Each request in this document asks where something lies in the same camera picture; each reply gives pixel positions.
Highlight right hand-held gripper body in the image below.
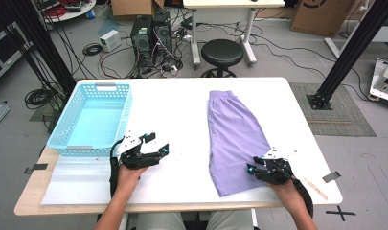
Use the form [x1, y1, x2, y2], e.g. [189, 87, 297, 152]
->
[254, 147, 298, 186]

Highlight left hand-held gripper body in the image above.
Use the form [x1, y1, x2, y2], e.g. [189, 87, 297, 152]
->
[117, 129, 161, 171]

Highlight purple shorts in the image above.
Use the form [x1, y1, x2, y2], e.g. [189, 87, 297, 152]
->
[207, 90, 273, 198]

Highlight light blue plastic basket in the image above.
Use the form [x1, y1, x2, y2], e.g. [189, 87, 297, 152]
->
[46, 81, 133, 157]

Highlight person's left hand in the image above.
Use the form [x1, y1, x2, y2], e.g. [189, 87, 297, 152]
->
[116, 164, 149, 199]

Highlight person's right hand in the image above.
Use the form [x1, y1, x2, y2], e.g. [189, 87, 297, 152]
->
[266, 179, 304, 210]

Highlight thin wooden stick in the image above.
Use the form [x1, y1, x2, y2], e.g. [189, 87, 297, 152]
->
[303, 177, 329, 201]

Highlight black tape strip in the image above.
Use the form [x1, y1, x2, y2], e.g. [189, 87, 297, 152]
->
[23, 163, 49, 175]
[322, 171, 342, 184]

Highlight person's legs in grey trousers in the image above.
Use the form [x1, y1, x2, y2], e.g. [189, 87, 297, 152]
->
[135, 210, 255, 230]

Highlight black tape cross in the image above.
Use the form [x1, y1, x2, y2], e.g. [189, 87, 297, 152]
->
[325, 204, 357, 222]

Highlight grey floor mat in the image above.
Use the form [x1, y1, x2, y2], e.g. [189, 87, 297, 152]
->
[288, 81, 377, 138]

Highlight black computer tower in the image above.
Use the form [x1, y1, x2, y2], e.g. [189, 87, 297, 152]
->
[129, 14, 154, 69]

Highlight open-sided computer tower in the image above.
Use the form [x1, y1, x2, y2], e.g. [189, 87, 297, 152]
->
[152, 10, 172, 55]

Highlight small white device box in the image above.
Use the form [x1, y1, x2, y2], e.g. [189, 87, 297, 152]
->
[99, 29, 123, 53]

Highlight black round stool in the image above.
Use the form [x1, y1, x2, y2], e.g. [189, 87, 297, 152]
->
[200, 38, 245, 79]

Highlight small open cardboard box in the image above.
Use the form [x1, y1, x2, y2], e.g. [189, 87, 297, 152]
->
[110, 0, 166, 17]

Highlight white equipment base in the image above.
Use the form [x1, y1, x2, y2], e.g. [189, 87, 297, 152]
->
[369, 57, 388, 105]

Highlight round white table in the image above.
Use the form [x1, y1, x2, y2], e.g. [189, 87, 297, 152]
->
[37, 0, 97, 24]

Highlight large cardboard box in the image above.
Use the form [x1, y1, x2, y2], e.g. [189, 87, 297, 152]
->
[289, 0, 357, 38]

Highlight white-legged wooden desk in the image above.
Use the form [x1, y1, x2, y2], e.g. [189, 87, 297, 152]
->
[182, 0, 286, 67]

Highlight grey metal shelf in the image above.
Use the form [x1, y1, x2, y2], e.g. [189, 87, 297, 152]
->
[0, 20, 33, 87]

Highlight left gripper black sleeved cable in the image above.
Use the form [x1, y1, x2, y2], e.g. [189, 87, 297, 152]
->
[108, 138, 125, 199]

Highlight gripper black sleeved cable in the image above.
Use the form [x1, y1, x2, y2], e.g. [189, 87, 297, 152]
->
[290, 177, 315, 219]
[108, 138, 125, 199]

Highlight right gripper black sleeved cable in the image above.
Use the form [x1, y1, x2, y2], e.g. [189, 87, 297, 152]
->
[290, 177, 315, 219]

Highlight tangle of floor cables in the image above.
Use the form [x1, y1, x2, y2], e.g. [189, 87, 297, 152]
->
[99, 18, 202, 80]

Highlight small coiled black cable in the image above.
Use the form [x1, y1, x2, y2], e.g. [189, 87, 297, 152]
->
[81, 42, 104, 58]

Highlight large coiled black cable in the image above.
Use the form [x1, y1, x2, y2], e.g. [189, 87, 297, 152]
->
[24, 87, 57, 110]

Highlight black metal frame post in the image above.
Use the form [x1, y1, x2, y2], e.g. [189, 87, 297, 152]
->
[4, 0, 78, 97]
[306, 0, 388, 111]

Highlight red coiled cable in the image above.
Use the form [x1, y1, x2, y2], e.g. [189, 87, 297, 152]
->
[42, 4, 68, 18]

